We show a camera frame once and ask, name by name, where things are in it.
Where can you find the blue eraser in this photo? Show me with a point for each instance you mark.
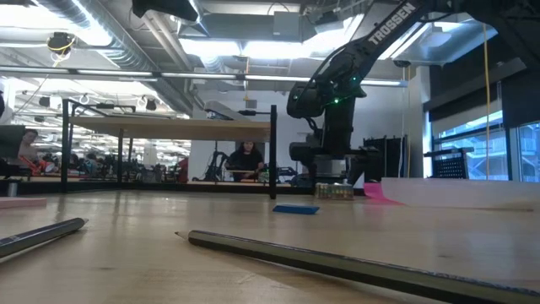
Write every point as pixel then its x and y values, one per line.
pixel 295 209

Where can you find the dark grey pencil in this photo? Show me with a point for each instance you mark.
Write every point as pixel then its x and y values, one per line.
pixel 42 236
pixel 337 262

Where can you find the pink lidded clear pencil box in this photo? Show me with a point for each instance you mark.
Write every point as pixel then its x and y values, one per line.
pixel 455 194

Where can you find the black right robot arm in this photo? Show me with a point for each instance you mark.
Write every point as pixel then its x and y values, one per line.
pixel 392 21

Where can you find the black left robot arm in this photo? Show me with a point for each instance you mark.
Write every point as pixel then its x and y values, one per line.
pixel 169 8

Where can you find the black panel screen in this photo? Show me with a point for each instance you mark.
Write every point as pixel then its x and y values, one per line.
pixel 388 156

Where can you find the person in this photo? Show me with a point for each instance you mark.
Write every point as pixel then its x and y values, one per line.
pixel 245 162
pixel 28 148

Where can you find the black perforated cabinet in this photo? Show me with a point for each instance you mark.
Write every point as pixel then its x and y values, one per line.
pixel 451 166

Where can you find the wooden shelf with black legs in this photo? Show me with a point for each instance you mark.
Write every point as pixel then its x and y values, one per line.
pixel 169 128

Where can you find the long ceiling light bar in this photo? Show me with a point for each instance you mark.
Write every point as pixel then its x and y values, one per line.
pixel 198 75

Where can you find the orange red equipment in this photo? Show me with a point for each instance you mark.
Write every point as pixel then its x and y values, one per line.
pixel 36 166

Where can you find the small silver cylinder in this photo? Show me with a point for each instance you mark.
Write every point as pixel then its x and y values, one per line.
pixel 12 189

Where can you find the black monitor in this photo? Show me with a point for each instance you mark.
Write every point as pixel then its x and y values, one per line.
pixel 12 141

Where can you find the black dome camera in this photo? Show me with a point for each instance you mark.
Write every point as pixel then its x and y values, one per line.
pixel 402 63

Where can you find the black metal table frame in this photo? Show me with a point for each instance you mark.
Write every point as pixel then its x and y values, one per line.
pixel 126 186

